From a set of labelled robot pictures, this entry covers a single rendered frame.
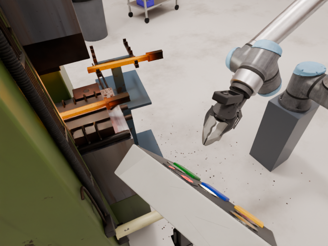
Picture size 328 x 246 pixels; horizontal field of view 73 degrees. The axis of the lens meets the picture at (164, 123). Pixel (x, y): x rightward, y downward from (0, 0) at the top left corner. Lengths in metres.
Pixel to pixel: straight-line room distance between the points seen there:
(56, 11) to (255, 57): 0.54
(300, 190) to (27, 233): 1.76
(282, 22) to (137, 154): 0.74
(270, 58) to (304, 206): 1.37
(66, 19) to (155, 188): 0.43
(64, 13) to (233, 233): 0.57
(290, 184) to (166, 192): 1.61
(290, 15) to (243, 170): 1.26
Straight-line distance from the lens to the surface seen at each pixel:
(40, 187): 0.53
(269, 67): 0.76
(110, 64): 1.26
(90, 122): 0.91
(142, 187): 0.48
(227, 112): 0.69
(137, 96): 1.44
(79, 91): 1.10
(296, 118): 1.57
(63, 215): 0.65
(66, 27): 0.62
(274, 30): 0.98
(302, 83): 1.49
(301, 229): 1.86
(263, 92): 0.87
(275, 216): 1.83
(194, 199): 0.44
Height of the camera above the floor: 1.59
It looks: 46 degrees down
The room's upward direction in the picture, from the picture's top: 5 degrees counter-clockwise
